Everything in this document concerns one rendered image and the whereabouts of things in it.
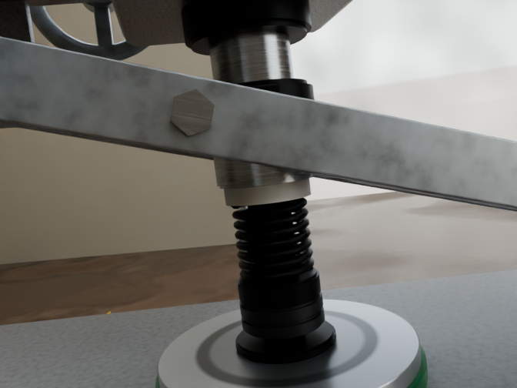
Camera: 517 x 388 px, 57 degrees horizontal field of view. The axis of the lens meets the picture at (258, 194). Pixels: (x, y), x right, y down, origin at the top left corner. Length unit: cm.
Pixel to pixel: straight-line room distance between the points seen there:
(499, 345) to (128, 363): 34
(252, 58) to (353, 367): 23
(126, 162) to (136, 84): 555
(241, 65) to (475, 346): 30
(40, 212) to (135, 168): 141
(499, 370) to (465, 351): 4
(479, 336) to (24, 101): 41
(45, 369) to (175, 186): 516
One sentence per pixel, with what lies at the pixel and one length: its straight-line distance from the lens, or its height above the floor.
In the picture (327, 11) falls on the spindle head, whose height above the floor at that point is 114.
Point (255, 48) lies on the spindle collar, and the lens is 36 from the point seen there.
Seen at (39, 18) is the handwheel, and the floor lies 119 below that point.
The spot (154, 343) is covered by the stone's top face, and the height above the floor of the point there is 84.
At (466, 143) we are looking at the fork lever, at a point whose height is 102.
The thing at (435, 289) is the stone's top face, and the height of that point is 84.
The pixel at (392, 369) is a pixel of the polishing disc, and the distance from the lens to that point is 36.
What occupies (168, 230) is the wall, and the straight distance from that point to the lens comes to 575.
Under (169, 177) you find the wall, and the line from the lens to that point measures 566.
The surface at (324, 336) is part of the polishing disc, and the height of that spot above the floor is 88.
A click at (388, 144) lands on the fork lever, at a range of 35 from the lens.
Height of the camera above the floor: 103
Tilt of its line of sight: 5 degrees down
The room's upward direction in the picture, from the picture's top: 7 degrees counter-clockwise
